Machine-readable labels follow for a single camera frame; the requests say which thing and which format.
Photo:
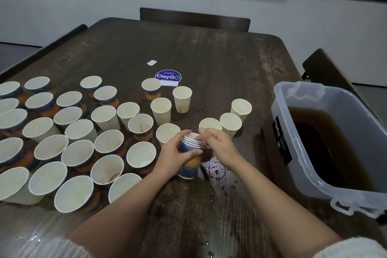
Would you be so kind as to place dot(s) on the person's left hand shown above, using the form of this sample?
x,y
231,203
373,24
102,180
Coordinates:
x,y
169,159

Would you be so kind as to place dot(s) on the person's right hand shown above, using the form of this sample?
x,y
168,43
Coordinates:
x,y
222,147

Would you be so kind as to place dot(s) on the patterned paper cup stack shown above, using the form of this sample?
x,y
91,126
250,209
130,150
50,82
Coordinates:
x,y
190,167

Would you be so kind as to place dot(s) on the clear plastic storage bin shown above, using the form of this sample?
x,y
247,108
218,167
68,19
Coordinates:
x,y
284,170

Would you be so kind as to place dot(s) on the group of paper cups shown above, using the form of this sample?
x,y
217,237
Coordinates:
x,y
72,193

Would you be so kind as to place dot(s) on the person's left forearm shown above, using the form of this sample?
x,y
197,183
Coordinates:
x,y
121,218

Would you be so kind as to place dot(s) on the person's right forearm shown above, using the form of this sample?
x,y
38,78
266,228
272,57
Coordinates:
x,y
284,212

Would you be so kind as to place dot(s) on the round blue sticker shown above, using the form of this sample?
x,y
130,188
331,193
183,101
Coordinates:
x,y
168,76

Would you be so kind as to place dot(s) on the dark wooden table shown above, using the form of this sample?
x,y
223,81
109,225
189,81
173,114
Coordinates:
x,y
230,55

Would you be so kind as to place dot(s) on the small white paper label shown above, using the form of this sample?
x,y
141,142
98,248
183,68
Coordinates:
x,y
152,62

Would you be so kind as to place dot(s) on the dark wooden chair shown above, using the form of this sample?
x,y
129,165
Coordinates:
x,y
326,70
193,19

